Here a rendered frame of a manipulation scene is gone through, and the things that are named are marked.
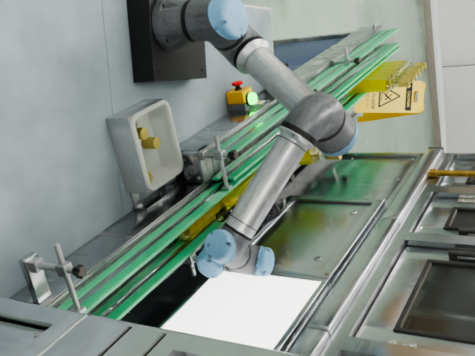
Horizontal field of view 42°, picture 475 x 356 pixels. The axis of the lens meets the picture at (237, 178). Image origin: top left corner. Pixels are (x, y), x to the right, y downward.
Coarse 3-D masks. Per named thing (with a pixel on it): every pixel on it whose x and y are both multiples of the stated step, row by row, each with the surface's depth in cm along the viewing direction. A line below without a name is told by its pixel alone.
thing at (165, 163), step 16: (144, 112) 167; (160, 112) 178; (160, 128) 180; (160, 144) 183; (176, 144) 180; (144, 160) 168; (160, 160) 185; (176, 160) 183; (144, 176) 169; (160, 176) 179
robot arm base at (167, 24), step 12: (168, 0) 171; (180, 0) 171; (156, 12) 170; (168, 12) 169; (180, 12) 168; (156, 24) 170; (168, 24) 169; (180, 24) 169; (156, 36) 172; (168, 36) 171; (180, 36) 171; (168, 48) 176
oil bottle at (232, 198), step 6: (252, 174) 193; (246, 180) 190; (240, 186) 187; (246, 186) 186; (234, 192) 184; (240, 192) 183; (228, 198) 181; (234, 198) 180; (222, 204) 181; (228, 204) 180; (234, 204) 179
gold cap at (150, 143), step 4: (144, 140) 177; (148, 140) 176; (152, 140) 176; (156, 140) 176; (144, 144) 177; (148, 144) 176; (152, 144) 176; (156, 144) 176; (144, 148) 178; (148, 148) 178; (152, 148) 177; (156, 148) 177
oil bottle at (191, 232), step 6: (216, 204) 182; (210, 210) 179; (216, 210) 182; (204, 216) 176; (210, 216) 179; (198, 222) 174; (204, 222) 176; (210, 222) 179; (192, 228) 172; (198, 228) 174; (186, 234) 170; (192, 234) 172; (180, 240) 170; (186, 240) 170
